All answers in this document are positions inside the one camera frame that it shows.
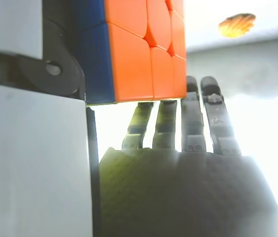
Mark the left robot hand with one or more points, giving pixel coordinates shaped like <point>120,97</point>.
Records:
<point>166,192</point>

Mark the Rubik's cube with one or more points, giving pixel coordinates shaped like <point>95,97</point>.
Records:
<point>134,61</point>

